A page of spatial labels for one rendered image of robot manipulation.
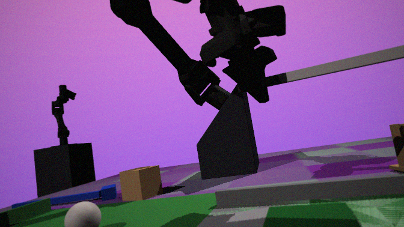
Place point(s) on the green flat mat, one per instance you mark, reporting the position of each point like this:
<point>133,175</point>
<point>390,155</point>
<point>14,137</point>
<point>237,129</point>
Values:
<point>178,211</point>

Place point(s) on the white ball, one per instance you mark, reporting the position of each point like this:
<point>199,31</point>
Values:
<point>83,214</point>

